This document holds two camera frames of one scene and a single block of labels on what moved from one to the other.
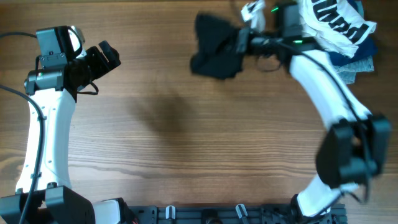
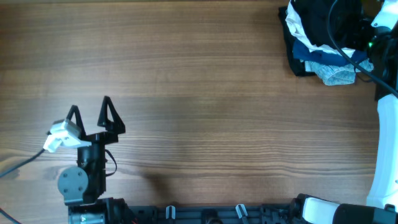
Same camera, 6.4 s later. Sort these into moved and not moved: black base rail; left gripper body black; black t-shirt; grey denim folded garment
Moved: black t-shirt; left gripper body black
Not moved: grey denim folded garment; black base rail
